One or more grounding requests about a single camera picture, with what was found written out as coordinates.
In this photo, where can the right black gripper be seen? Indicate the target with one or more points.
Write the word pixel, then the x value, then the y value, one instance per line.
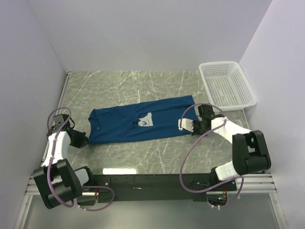
pixel 197 126

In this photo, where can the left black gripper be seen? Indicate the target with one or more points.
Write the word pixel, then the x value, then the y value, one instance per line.
pixel 79 139

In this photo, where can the blue cartoon print t-shirt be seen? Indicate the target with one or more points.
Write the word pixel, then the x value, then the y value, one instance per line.
pixel 140 122

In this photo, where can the white plastic perforated basket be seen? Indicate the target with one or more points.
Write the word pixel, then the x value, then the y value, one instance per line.
pixel 226 85

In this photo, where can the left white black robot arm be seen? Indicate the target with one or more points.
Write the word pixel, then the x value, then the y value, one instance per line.
pixel 56 171

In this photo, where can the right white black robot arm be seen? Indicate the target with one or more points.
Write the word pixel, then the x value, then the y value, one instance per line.
pixel 249 149

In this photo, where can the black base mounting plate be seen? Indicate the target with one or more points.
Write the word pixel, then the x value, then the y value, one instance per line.
pixel 151 187

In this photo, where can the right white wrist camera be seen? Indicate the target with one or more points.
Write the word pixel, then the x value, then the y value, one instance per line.
pixel 185 124

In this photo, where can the aluminium frame rail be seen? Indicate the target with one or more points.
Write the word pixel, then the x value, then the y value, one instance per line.
pixel 258 183

